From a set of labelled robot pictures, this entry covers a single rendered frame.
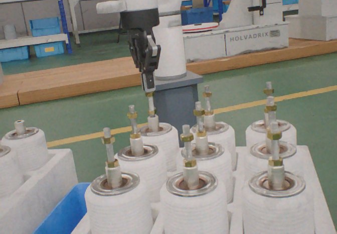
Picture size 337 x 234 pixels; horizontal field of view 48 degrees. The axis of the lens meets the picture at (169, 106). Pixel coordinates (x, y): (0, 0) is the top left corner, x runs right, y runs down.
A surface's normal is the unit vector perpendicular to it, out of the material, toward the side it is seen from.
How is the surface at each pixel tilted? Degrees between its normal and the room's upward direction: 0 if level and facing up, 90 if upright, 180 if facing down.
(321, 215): 0
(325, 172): 0
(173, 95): 90
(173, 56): 90
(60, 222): 88
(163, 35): 90
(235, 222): 0
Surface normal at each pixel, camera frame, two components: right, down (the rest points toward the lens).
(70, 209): 0.97, -0.08
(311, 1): -0.95, 0.18
